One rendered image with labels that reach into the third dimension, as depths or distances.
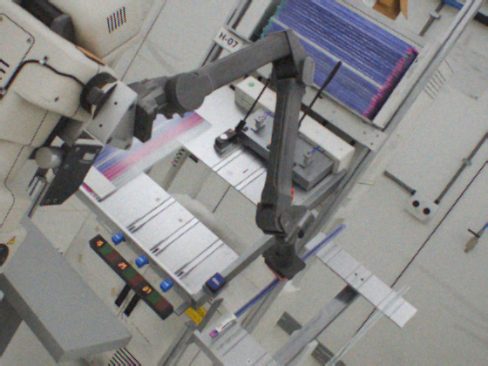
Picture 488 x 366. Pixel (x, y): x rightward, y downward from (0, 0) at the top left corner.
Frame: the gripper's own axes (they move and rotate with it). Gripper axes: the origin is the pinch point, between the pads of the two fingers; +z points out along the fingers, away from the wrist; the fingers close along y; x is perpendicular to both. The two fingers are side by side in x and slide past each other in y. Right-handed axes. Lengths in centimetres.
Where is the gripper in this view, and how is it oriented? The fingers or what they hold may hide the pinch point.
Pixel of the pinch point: (281, 277)
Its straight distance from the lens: 160.8
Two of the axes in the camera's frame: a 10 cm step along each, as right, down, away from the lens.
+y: -6.8, -5.7, 4.7
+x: -7.4, 5.1, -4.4
